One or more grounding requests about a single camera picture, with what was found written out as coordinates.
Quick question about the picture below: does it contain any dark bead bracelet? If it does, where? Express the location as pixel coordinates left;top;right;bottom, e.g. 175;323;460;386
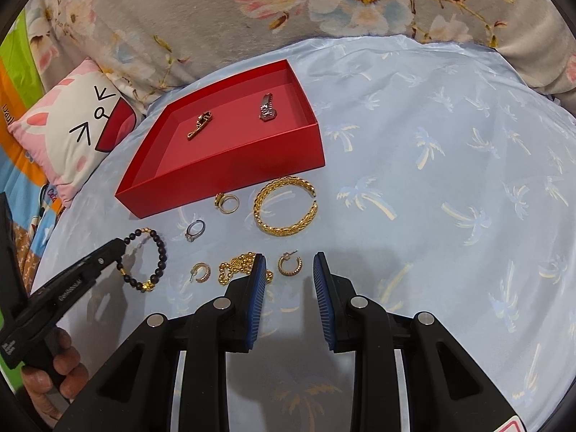
118;229;167;293

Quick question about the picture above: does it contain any pink cat face pillow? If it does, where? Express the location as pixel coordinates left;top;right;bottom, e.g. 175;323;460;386
6;58;136;201

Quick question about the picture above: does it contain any silver wristwatch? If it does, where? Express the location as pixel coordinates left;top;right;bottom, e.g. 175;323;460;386
257;92;276;122

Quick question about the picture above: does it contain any small red ring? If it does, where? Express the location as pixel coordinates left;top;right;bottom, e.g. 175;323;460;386
278;252;303;276

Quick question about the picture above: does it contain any gold ring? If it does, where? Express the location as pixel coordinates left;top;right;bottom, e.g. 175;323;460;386
213;193;239;213

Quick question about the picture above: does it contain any person's left hand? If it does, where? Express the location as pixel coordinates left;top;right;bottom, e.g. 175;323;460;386
22;326;89;421

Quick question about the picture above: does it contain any gold bangle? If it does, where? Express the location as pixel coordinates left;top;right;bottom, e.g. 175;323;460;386
253;179;319;237

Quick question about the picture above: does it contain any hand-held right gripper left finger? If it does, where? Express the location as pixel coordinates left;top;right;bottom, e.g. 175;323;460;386
54;253;268;432

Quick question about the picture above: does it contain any red cardboard box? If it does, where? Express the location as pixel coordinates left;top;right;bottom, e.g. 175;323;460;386
114;59;325;217

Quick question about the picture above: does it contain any gold chain bracelet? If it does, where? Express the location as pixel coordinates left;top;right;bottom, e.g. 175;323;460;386
218;252;274;288

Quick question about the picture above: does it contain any grey floral blanket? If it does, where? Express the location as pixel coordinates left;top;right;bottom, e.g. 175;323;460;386
27;0;576;115

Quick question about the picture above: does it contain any colourful printed sheet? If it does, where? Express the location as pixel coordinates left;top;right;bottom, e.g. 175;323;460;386
0;9;64;316

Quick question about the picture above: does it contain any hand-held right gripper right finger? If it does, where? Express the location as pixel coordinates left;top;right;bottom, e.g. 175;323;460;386
312;252;530;432

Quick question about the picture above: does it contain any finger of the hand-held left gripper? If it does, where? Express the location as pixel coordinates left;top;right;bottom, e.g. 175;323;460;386
29;238;132;312

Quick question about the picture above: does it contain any light blue palm print cloth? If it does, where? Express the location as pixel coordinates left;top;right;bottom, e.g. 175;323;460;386
31;33;576;432

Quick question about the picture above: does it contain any silver ring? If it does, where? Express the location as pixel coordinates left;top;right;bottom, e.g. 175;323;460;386
185;220;207;243

